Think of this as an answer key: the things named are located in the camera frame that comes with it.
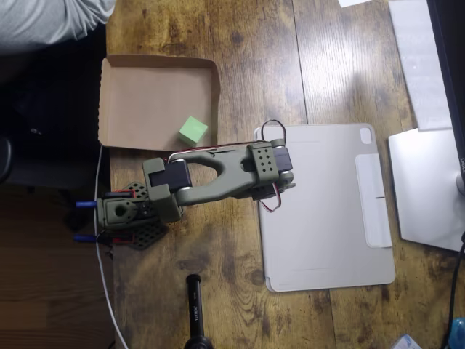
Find blue round object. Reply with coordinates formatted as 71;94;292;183
448;316;465;349

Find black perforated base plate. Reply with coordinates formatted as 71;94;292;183
110;180;169;252

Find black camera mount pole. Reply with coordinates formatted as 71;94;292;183
182;273;216;349

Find red black servo cable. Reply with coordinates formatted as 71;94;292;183
260;119;288;145
259;181;283;213

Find white blue packet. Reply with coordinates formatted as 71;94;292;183
392;334;424;349

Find green cube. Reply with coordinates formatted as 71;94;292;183
177;116;210;148

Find black monitor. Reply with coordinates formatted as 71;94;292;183
425;0;465;175

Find silver monitor stand base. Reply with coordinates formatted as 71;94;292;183
387;127;465;254

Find person in grey clothing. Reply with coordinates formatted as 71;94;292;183
0;0;117;56

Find black chair armrest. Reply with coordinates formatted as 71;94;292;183
0;135;14;185

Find white foam sheet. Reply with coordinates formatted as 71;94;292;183
387;0;455;133

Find beige tablet case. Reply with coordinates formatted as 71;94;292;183
253;122;397;294

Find cardboard tray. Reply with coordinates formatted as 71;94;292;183
97;54;222;152

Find white cable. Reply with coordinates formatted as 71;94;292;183
93;145;129;349

